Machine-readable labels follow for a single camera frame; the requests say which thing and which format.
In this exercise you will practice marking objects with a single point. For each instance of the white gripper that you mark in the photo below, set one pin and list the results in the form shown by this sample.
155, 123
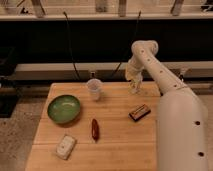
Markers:
133, 73

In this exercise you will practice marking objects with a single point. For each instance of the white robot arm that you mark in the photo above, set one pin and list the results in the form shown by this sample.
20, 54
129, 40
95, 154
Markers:
180, 118

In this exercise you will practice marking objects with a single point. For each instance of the brown orange small box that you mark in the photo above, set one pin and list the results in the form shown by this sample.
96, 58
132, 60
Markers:
140, 112

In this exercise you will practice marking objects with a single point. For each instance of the red sausage-shaped object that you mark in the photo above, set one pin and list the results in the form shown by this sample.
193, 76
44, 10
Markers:
95, 130

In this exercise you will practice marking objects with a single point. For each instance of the green bowl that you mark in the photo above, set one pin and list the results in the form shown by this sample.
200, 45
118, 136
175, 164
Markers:
63, 109

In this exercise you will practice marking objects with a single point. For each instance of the white rectangular sponge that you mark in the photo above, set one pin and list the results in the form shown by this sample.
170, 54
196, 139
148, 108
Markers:
65, 146

